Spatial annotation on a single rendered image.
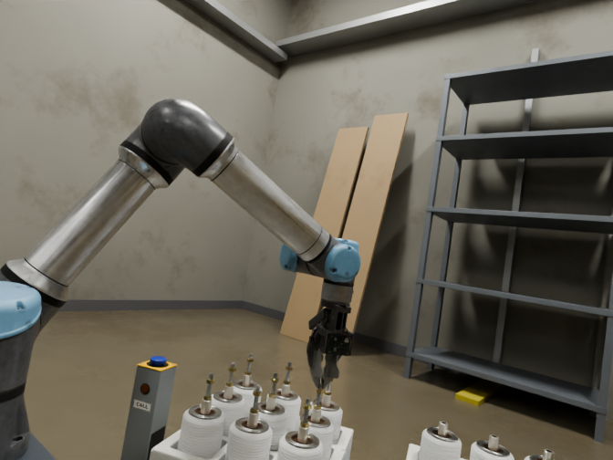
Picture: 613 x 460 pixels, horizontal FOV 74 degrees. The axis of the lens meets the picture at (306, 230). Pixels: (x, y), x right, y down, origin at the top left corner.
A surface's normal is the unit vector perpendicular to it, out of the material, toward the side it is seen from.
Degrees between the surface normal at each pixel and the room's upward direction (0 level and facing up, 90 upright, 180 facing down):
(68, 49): 90
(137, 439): 90
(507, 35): 90
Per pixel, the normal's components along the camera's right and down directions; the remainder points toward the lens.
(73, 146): 0.78, 0.09
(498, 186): -0.60, -0.14
